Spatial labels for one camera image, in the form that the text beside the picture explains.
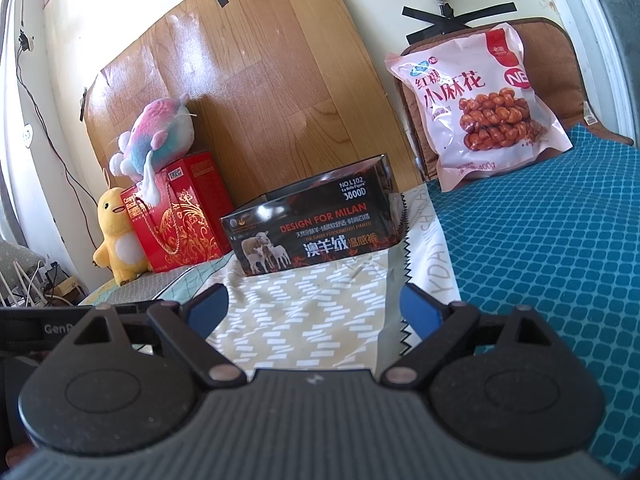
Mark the small black tape piece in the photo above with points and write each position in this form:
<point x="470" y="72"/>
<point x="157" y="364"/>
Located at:
<point x="83" y="105"/>

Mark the white cushion label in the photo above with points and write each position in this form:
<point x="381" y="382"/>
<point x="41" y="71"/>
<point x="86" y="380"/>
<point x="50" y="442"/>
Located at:
<point x="590" y="112"/>

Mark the red gift bag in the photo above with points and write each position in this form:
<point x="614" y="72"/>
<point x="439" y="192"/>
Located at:
<point x="190" y="220"/>

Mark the pastel plush toy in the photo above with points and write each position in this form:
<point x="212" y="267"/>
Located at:
<point x="155" y="130"/>

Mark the black cardboard box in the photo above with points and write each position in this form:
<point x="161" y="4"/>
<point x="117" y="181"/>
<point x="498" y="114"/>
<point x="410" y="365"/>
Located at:
<point x="310" y="230"/>

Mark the wooden board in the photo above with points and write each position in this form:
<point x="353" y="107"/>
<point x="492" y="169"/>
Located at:
<point x="275" y="85"/>

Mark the white wall outlet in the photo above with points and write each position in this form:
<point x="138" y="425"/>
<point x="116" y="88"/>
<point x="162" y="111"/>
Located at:
<point x="27" y="136"/>

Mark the large pink snack bag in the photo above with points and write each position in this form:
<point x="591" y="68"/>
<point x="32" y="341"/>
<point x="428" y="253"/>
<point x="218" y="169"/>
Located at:
<point x="475" y="85"/>

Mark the white window frame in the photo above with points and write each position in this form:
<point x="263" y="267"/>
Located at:
<point x="590" y="35"/>

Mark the long black tape strip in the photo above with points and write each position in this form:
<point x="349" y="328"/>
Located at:
<point x="475" y="10"/>

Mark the short black tape strip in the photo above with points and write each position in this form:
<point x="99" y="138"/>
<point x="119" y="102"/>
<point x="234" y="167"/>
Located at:
<point x="425" y="35"/>

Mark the brown cushion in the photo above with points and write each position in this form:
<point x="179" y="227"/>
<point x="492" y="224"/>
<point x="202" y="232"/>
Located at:
<point x="555" y="60"/>

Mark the teal patterned mat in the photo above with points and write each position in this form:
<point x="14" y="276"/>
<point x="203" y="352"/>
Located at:
<point x="525" y="260"/>

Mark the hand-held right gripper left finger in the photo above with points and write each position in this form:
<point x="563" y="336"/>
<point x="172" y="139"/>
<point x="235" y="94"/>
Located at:
<point x="207" y="305"/>

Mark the yellow plush duck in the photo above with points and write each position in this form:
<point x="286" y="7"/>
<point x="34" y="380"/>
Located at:
<point x="117" y="240"/>

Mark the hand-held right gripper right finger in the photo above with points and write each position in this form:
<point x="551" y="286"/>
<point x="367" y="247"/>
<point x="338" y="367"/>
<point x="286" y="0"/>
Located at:
<point x="420" y="310"/>

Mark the grey patterned cloth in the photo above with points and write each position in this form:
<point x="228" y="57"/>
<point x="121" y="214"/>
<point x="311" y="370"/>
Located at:
<point x="15" y="255"/>

